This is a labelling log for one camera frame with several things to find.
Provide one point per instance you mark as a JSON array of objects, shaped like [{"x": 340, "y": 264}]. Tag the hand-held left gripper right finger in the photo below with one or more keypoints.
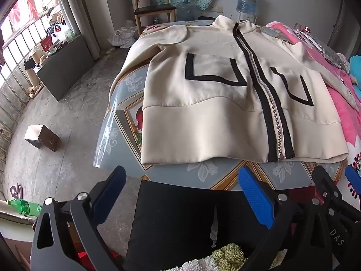
[{"x": 256, "y": 197}]

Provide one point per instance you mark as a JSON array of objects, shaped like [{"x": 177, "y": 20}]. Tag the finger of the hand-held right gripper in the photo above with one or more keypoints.
[
  {"x": 325, "y": 182},
  {"x": 353, "y": 179}
]

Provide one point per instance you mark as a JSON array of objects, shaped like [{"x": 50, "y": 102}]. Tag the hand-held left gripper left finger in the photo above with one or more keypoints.
[{"x": 111, "y": 194}]

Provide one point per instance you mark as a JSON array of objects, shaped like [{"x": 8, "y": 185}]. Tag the cream zip jacket black trim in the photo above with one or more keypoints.
[{"x": 197, "y": 113}]

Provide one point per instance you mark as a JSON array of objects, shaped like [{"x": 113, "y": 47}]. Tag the red hanging clothes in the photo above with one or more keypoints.
[{"x": 24, "y": 8}]

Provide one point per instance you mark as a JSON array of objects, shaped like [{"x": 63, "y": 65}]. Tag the green white fuzzy cloth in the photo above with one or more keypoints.
[{"x": 225, "y": 255}]

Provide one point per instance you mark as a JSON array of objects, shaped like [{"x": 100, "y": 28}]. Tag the pink floral blanket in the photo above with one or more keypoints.
[{"x": 344, "y": 113}]

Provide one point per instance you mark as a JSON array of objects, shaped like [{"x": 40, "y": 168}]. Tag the fruit print tablecloth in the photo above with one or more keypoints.
[{"x": 174, "y": 172}]

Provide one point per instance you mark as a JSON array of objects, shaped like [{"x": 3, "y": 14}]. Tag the green plastic bottle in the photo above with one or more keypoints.
[{"x": 24, "y": 206}]

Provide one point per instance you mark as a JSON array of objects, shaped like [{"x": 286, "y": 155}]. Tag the small brown box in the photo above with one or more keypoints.
[{"x": 42, "y": 137}]

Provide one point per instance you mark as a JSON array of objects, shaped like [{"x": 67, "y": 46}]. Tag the cyan pillow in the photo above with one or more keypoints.
[{"x": 356, "y": 65}]

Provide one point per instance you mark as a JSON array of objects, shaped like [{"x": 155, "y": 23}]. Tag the silver quilted cloth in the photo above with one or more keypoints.
[{"x": 330, "y": 52}]

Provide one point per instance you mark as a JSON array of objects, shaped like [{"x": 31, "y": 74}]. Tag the dark grey low cabinet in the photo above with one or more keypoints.
[{"x": 67, "y": 67}]

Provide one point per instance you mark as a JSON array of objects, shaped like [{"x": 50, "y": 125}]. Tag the red jar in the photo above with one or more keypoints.
[{"x": 306, "y": 29}]

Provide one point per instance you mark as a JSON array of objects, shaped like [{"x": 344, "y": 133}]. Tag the grey door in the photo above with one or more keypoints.
[{"x": 337, "y": 22}]

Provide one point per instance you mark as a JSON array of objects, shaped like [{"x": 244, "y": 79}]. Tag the metal window railing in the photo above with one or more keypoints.
[{"x": 17, "y": 62}]

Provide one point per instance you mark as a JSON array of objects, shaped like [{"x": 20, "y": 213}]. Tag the red gift box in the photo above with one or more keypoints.
[{"x": 47, "y": 44}]

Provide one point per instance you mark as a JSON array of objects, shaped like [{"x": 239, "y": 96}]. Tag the white printed plastic bag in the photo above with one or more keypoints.
[{"x": 62, "y": 34}]

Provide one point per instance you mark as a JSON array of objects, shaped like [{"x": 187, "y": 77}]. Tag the grey curtain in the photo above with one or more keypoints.
[{"x": 76, "y": 14}]

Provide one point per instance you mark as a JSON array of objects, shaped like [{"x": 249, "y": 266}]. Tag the wooden chair dark seat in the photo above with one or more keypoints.
[{"x": 153, "y": 10}]

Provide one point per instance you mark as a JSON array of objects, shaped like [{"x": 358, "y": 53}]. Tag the blue water dispenser bottle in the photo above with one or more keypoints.
[{"x": 247, "y": 0}]

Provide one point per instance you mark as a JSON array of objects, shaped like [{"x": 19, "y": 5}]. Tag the empty clear water jug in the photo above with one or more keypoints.
[{"x": 186, "y": 11}]

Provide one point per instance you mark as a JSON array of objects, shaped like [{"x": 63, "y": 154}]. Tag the white wall outlet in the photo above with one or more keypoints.
[{"x": 218, "y": 8}]

